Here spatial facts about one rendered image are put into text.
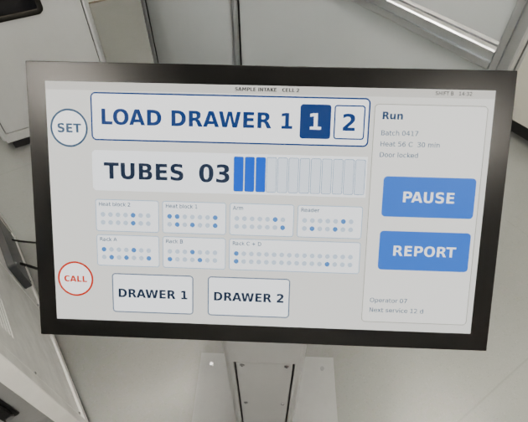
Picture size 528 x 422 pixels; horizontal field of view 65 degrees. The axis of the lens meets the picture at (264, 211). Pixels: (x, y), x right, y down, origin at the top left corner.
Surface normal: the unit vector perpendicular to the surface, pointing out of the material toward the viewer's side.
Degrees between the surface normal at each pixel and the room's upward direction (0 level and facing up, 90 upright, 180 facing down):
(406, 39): 90
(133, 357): 0
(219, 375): 5
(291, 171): 50
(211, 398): 5
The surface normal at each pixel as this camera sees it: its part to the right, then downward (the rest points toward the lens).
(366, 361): 0.00, -0.66
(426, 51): -0.83, 0.42
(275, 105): -0.03, 0.14
